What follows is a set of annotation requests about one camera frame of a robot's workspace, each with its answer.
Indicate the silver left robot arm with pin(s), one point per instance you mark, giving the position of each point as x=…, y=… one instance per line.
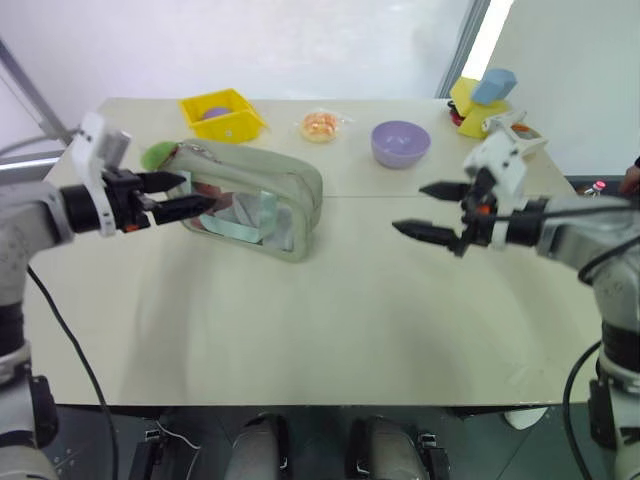
x=30, y=220

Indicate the red-capped bottle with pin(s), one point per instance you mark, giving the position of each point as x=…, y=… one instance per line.
x=597, y=187

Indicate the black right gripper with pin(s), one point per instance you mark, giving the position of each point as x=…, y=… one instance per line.
x=475, y=220

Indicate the clear packet of orange snacks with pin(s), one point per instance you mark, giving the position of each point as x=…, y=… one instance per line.
x=320, y=126

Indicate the white device with display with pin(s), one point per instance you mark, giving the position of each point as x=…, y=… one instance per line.
x=525, y=137

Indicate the grey metal frame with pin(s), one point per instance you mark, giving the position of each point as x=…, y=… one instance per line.
x=30, y=95

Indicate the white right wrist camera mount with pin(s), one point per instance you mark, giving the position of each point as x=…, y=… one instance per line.
x=500, y=162

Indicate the dark rounded grey shape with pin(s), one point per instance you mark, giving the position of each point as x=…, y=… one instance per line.
x=260, y=447

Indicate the blue hexagonal block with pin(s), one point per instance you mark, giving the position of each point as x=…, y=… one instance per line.
x=492, y=87

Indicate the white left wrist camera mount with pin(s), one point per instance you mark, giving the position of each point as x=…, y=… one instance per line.
x=95, y=150

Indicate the yellow plastic bin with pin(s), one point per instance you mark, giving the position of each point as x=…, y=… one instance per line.
x=225, y=122

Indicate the clear green-trimmed pouch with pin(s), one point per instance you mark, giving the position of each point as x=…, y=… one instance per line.
x=270, y=175

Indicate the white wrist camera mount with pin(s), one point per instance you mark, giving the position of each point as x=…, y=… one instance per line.
x=500, y=162
x=95, y=150

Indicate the small red object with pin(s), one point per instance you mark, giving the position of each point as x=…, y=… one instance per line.
x=455, y=114

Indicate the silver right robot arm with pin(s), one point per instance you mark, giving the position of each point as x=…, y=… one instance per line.
x=595, y=240

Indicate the white round foot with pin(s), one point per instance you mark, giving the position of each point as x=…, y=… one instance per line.
x=526, y=417

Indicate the green round fuzzy pad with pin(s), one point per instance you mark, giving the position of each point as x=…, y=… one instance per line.
x=156, y=154

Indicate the purple plastic bowl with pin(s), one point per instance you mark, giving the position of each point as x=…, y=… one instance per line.
x=400, y=142

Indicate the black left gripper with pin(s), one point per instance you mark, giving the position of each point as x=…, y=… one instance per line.
x=122, y=202

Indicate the purple item in bin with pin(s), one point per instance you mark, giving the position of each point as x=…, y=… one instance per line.
x=216, y=113

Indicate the grey window post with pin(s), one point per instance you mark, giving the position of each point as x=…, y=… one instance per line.
x=462, y=47

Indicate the person's dark sleeve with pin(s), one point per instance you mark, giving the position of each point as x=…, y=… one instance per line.
x=631, y=177

